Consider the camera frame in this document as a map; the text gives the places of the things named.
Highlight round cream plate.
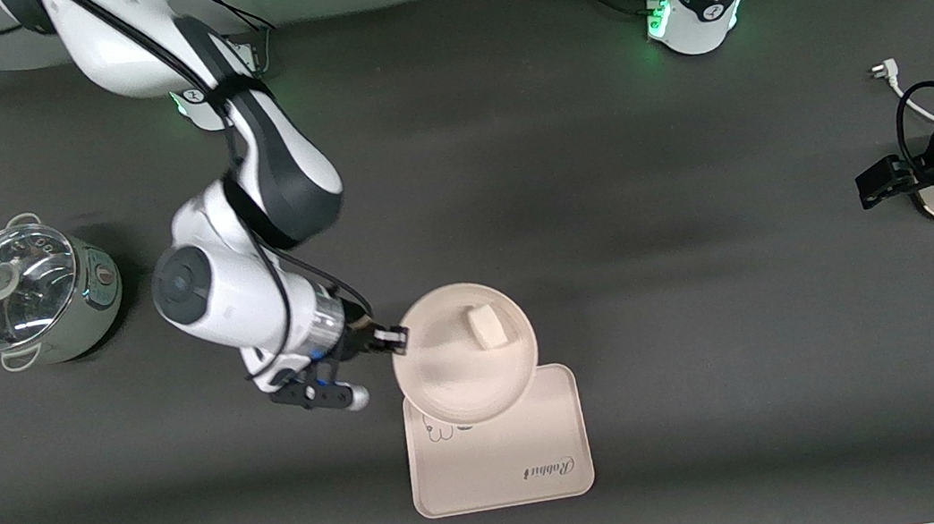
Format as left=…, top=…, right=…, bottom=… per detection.
left=382, top=273, right=548, bottom=435

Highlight pale green electric pot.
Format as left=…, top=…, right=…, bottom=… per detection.
left=0, top=201, right=133, bottom=374

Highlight small white bun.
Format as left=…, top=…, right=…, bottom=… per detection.
left=464, top=299, right=512, bottom=353

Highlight black right arm base cables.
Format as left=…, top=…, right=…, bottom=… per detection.
left=191, top=0, right=285, bottom=83

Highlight white toaster power cord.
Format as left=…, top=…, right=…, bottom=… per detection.
left=868, top=53, right=934, bottom=132

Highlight cream tray with rabbit print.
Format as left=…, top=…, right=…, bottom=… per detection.
left=397, top=359, right=599, bottom=521

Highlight glass pot lid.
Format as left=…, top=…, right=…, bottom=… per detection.
left=0, top=216, right=89, bottom=352

